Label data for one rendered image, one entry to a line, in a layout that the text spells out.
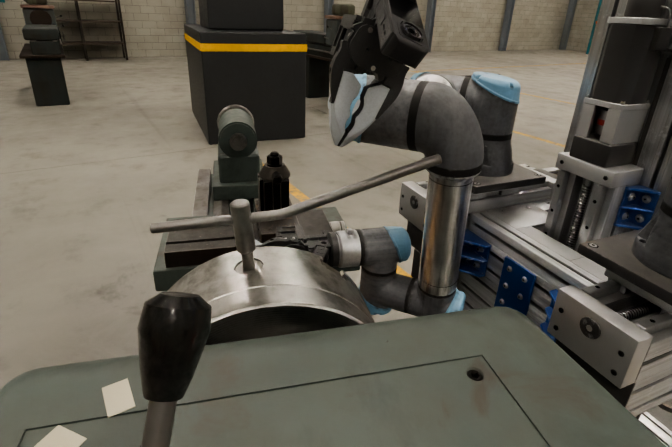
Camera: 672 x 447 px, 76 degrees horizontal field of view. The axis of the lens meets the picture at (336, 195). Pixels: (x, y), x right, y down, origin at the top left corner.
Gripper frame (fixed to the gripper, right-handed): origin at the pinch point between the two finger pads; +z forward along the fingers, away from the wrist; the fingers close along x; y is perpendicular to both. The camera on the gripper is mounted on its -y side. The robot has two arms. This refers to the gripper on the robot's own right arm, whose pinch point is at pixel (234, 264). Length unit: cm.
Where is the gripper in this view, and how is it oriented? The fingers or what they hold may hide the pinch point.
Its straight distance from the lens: 84.4
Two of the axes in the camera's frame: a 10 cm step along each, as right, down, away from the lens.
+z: -9.7, 0.6, -2.3
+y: -2.3, -3.9, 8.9
